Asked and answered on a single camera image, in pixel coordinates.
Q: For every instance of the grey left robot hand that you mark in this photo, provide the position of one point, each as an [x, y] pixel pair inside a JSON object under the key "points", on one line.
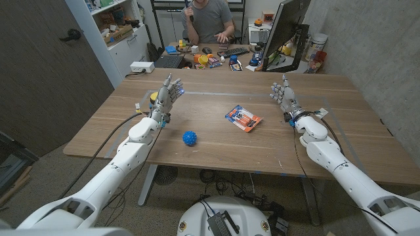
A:
{"points": [[163, 100]]}

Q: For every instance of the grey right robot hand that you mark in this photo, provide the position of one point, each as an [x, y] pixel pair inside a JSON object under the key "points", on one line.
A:
{"points": [[288, 98]]}

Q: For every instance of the black grabber stick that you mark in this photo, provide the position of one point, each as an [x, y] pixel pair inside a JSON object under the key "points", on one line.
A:
{"points": [[189, 11]]}

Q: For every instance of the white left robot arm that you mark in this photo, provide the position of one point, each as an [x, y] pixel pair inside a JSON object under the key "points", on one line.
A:
{"points": [[121, 164]]}

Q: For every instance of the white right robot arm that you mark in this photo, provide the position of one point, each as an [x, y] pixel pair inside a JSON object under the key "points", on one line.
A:
{"points": [[338, 164]]}

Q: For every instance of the yellow button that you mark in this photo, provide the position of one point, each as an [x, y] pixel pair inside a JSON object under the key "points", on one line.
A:
{"points": [[153, 97]]}

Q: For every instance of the blue spiky stress ball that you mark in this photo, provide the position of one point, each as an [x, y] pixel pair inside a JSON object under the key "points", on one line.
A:
{"points": [[189, 138]]}

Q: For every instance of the orange blister package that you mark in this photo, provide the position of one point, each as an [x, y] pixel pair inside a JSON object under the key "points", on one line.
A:
{"points": [[243, 118]]}

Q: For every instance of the white tag on right wrist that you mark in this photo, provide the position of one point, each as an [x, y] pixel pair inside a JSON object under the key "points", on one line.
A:
{"points": [[321, 112]]}

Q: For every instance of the black laptop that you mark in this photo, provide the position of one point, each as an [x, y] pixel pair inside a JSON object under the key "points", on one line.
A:
{"points": [[169, 61]]}

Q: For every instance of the white power strip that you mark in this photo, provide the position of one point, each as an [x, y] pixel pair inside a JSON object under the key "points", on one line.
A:
{"points": [[142, 67]]}

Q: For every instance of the red cup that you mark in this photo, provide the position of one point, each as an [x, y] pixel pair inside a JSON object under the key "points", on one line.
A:
{"points": [[317, 60]]}

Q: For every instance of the blue flat box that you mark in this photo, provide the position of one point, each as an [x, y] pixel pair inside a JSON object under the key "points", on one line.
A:
{"points": [[171, 50]]}

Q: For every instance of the yellow cup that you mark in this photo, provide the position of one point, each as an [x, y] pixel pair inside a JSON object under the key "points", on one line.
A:
{"points": [[203, 60]]}

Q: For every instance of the white cube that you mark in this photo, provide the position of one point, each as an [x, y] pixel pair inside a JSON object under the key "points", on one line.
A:
{"points": [[195, 49]]}

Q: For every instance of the white round canister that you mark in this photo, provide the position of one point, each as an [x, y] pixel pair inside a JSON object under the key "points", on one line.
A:
{"points": [[316, 44]]}

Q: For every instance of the white shelf cabinet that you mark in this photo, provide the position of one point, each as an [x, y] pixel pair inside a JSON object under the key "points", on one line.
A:
{"points": [[128, 49]]}

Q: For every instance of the black computer mouse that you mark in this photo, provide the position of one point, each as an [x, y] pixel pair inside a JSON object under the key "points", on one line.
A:
{"points": [[207, 50]]}

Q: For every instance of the black keyboard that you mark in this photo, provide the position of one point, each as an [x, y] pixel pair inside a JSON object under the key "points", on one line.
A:
{"points": [[233, 52]]}

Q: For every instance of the black computer monitor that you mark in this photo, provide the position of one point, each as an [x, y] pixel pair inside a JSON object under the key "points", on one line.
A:
{"points": [[285, 26]]}

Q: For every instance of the round black floor fan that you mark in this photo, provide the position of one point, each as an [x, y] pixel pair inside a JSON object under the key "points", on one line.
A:
{"points": [[165, 175]]}

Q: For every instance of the cardboard box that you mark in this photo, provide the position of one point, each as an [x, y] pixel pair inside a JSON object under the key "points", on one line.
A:
{"points": [[118, 35]]}

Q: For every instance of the small orange box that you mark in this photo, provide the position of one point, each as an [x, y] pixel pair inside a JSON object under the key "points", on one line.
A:
{"points": [[268, 16]]}

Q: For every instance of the person in grey t-shirt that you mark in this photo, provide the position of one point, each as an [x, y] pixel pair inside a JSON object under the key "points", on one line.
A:
{"points": [[208, 19]]}

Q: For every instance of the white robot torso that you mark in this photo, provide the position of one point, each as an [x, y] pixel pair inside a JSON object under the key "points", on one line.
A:
{"points": [[226, 209]]}

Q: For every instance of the black box on torso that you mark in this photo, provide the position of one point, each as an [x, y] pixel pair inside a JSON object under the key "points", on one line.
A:
{"points": [[218, 224]]}

